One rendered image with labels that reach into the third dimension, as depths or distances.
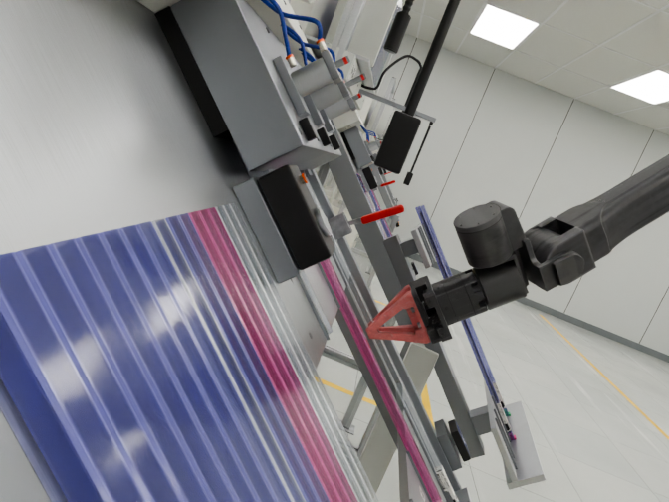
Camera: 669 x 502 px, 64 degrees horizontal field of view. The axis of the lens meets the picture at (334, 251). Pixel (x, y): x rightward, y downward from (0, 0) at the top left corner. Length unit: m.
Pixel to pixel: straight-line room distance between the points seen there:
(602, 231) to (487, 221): 0.16
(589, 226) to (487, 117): 7.63
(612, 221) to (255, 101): 0.48
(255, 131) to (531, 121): 8.08
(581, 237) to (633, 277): 8.37
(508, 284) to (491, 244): 0.06
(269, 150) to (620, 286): 8.72
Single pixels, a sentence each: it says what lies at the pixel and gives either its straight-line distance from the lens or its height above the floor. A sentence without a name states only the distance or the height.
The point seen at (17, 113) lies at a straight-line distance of 0.23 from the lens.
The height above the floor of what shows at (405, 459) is 0.85.
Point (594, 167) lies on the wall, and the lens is 8.70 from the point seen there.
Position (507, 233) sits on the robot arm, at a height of 1.11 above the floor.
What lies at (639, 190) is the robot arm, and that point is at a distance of 0.77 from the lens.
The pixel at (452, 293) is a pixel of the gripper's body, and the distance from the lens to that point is 0.68.
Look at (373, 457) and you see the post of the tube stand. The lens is 1.22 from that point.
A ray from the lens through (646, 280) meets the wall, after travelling 9.17.
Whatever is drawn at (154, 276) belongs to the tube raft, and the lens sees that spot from 0.22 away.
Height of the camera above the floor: 1.13
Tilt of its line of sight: 10 degrees down
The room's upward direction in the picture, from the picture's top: 22 degrees clockwise
